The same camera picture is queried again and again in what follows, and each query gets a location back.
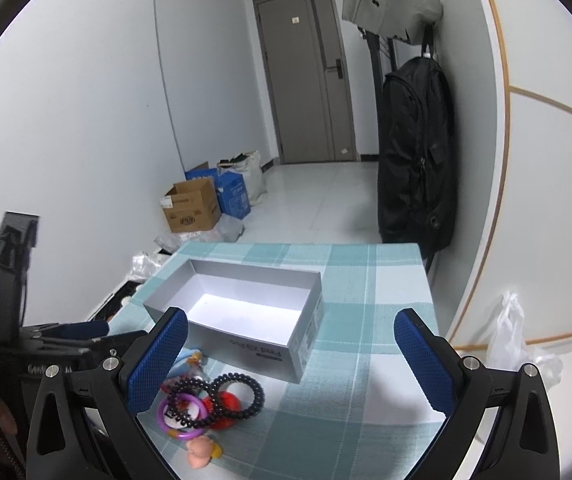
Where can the brown cardboard box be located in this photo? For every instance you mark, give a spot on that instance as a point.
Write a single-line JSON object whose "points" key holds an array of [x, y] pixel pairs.
{"points": [[191, 206]]}

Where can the black backpack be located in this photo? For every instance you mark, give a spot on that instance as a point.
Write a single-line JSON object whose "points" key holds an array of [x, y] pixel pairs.
{"points": [[417, 169]]}

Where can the white sack with black items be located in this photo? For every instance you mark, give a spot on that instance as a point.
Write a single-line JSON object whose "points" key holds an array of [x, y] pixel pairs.
{"points": [[248, 165]]}

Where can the white round pin badge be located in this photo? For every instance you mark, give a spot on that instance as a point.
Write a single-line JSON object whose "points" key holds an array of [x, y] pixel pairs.
{"points": [[183, 413]]}

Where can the clear plastic wrapped package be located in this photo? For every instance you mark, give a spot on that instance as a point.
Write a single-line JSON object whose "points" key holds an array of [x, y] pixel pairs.
{"points": [[144, 266]]}

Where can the teal plaid tablecloth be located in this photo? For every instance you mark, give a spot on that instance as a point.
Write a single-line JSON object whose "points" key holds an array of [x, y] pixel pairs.
{"points": [[358, 412]]}

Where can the white plastic bag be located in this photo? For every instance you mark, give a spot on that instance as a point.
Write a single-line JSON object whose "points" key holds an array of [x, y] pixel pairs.
{"points": [[506, 346]]}

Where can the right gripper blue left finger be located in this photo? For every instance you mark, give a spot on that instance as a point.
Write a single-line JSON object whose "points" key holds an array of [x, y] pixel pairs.
{"points": [[150, 358]]}

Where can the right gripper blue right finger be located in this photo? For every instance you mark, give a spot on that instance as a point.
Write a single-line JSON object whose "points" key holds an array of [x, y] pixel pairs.
{"points": [[432, 361]]}

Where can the grey plastic parcel bags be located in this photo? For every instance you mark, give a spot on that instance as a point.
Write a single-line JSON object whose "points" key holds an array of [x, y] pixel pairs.
{"points": [[227, 230]]}

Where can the grey phone box lid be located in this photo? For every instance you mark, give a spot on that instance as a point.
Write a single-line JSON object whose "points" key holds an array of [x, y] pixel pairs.
{"points": [[263, 320]]}

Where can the blue cardboard box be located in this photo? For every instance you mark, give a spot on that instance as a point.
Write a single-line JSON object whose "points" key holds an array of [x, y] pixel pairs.
{"points": [[230, 190]]}

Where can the grey door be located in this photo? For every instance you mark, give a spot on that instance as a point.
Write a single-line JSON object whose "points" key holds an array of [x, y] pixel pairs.
{"points": [[307, 80]]}

